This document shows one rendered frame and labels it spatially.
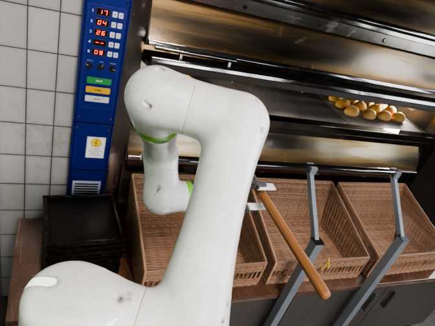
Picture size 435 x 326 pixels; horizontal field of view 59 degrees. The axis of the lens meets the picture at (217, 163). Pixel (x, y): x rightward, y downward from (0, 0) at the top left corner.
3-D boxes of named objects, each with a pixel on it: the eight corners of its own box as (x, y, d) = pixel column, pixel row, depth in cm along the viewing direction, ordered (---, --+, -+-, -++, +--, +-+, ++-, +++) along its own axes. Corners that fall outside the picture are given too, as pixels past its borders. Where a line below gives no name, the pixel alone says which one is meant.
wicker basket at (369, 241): (317, 215, 238) (336, 180, 224) (383, 214, 261) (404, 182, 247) (365, 279, 201) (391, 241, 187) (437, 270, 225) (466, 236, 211)
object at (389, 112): (298, 74, 267) (301, 66, 264) (352, 83, 286) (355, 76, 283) (347, 117, 221) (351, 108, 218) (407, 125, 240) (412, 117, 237)
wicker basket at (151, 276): (120, 216, 190) (129, 171, 176) (224, 215, 214) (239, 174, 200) (136, 299, 154) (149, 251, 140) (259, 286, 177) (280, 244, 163)
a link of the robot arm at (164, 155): (133, 144, 85) (184, 143, 86) (132, 96, 87) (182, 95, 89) (143, 176, 120) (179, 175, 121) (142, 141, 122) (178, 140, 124)
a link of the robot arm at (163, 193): (138, 217, 115) (148, 213, 105) (138, 176, 118) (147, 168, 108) (183, 216, 121) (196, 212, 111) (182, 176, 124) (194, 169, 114)
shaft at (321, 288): (329, 301, 99) (334, 293, 98) (320, 302, 98) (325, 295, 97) (174, 54, 228) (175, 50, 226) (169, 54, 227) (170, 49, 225)
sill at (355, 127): (130, 107, 167) (131, 98, 165) (423, 138, 239) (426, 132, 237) (131, 113, 162) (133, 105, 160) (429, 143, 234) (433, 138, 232)
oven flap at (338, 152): (125, 157, 173) (129, 113, 168) (410, 172, 245) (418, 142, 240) (127, 160, 169) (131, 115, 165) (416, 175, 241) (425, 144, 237)
